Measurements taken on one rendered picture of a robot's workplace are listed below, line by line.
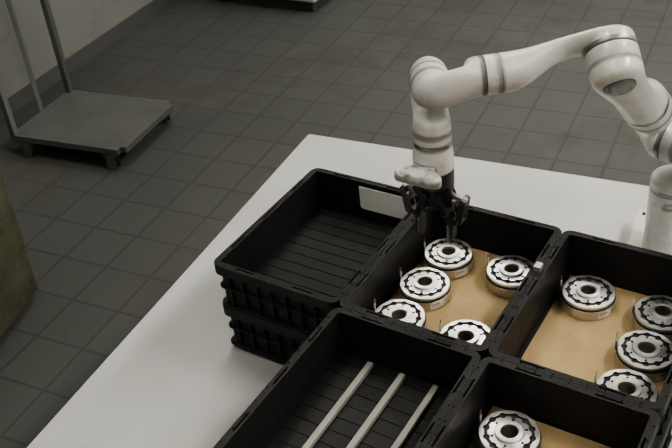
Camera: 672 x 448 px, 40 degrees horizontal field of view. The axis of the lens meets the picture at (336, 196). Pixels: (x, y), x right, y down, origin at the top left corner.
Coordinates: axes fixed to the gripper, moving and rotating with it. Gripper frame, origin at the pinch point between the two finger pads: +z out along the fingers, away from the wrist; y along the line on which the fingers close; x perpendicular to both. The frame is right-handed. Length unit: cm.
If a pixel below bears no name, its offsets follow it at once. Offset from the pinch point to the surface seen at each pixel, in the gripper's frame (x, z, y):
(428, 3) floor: -316, 97, 171
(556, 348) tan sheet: 2.6, 17.8, -25.8
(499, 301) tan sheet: -5.0, 17.6, -11.0
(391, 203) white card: -18.1, 11.0, 20.8
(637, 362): 2.5, 15.1, -40.6
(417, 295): 3.9, 14.4, 2.6
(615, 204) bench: -65, 30, -15
